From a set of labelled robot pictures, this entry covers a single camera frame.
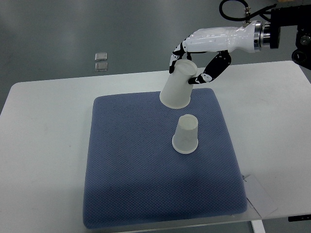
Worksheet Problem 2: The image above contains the upper metal floor plate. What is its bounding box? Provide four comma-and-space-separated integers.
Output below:
95, 52, 107, 61

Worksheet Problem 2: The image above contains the white paper cup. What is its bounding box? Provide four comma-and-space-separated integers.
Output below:
172, 114, 198, 154
159, 59, 197, 109

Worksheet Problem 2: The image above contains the blue grey square cushion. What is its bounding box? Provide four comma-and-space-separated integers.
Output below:
83, 88, 247, 229

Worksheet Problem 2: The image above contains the white paper cup on cushion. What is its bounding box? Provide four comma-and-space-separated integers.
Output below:
172, 114, 198, 154

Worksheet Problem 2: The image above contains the white paper tag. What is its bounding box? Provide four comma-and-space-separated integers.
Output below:
243, 175, 277, 218

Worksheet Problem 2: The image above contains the white table leg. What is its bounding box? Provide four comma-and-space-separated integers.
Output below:
251, 220, 266, 233

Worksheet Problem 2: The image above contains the lower metal floor plate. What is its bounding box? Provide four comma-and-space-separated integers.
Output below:
95, 62, 108, 71

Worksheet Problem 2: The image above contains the black table control panel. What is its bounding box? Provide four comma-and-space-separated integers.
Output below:
288, 214, 311, 222

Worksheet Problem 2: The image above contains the metal floor plate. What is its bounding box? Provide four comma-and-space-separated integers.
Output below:
95, 52, 107, 61
95, 62, 108, 71

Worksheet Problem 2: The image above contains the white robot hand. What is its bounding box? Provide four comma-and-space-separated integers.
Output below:
169, 20, 264, 84

